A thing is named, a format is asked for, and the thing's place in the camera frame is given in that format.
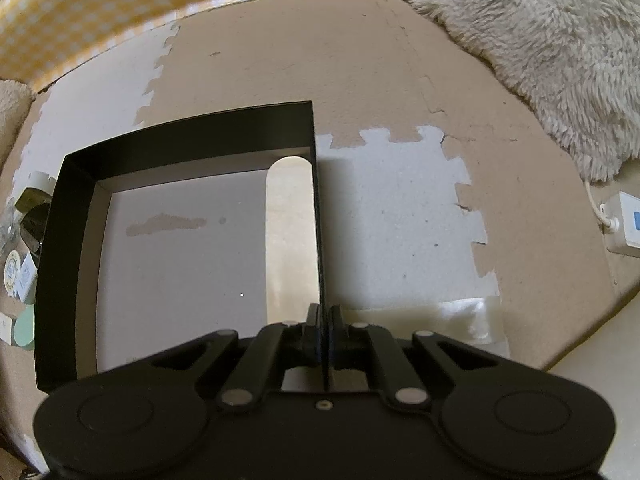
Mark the white power strip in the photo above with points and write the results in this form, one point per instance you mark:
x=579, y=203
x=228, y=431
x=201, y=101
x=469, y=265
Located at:
x=624, y=225

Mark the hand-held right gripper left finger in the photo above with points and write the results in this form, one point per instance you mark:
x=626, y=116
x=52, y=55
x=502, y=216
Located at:
x=313, y=332

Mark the cream fluffy rug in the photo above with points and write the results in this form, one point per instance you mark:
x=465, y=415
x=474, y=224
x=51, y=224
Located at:
x=550, y=35

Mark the wooden stick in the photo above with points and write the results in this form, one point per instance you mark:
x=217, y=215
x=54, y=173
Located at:
x=292, y=240

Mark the black glossy object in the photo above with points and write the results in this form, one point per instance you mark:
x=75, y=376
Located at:
x=35, y=227

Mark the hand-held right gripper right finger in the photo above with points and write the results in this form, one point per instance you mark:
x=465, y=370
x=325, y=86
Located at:
x=334, y=340

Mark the cream fluffy cushion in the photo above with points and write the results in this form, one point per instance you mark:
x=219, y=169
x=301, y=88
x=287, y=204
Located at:
x=12, y=110

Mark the yellow checkered cloth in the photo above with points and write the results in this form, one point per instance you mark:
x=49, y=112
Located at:
x=100, y=5

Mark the white foam puzzle mat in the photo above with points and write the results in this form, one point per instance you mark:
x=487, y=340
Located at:
x=400, y=220
x=100, y=100

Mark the green round container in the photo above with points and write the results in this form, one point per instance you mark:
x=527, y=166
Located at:
x=26, y=330

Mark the small white block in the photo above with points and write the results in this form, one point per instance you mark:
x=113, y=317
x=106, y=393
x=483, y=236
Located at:
x=5, y=327

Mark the black cardboard box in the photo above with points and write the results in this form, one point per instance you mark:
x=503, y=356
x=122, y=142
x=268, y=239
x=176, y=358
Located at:
x=200, y=130

